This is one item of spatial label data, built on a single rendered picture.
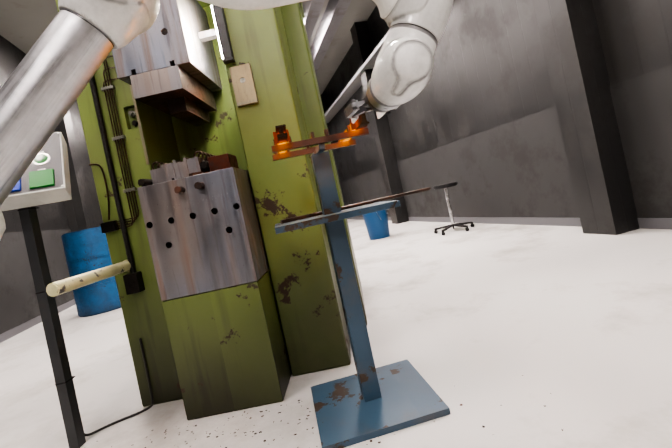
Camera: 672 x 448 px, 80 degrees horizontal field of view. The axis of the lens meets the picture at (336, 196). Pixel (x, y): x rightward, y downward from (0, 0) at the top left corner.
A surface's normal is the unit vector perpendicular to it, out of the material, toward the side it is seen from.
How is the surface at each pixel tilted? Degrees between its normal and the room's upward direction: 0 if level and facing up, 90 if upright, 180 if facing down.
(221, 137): 90
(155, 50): 90
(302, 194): 90
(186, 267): 90
